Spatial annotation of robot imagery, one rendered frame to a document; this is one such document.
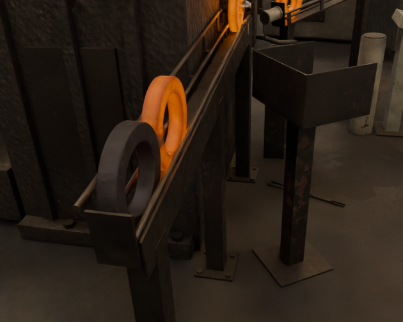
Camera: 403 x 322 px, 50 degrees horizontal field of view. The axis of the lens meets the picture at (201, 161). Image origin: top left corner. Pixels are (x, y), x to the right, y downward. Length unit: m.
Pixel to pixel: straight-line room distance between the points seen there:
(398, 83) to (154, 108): 1.82
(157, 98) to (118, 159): 0.19
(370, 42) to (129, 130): 1.79
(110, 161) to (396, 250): 1.25
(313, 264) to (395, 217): 0.45
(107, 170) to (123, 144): 0.05
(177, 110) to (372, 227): 1.07
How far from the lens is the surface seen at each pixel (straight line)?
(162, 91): 0.79
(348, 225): 1.75
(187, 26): 1.24
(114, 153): 0.63
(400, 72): 2.42
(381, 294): 1.51
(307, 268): 1.52
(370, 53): 2.32
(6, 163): 1.84
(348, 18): 4.31
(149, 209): 0.70
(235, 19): 1.61
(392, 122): 2.52
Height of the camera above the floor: 1.03
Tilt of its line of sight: 29 degrees down
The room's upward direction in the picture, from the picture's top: 3 degrees counter-clockwise
